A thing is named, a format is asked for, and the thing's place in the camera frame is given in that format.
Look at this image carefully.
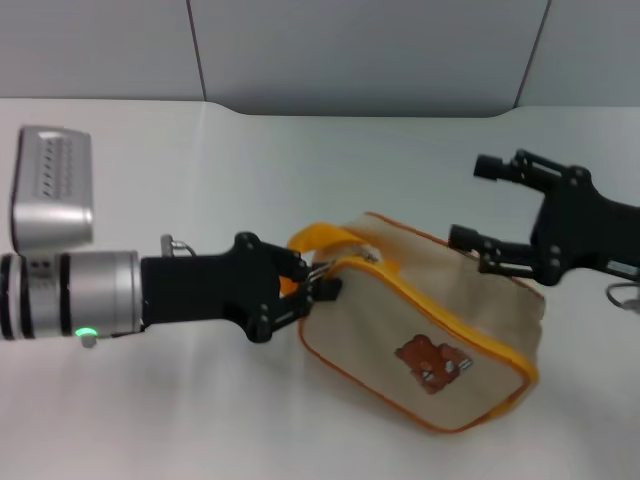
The silver cable connector plug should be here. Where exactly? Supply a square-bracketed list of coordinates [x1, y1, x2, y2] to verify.
[159, 233, 197, 259]

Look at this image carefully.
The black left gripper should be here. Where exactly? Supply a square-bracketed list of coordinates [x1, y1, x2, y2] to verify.
[139, 231, 344, 346]

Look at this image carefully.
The thin right gripper cable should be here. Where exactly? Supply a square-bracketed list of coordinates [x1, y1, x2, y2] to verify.
[606, 281, 640, 317]

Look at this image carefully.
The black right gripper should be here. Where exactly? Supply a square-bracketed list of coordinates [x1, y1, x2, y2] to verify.
[448, 147, 640, 288]

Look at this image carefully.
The beige food bag orange trim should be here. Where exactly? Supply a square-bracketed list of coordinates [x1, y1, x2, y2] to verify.
[287, 211, 547, 435]

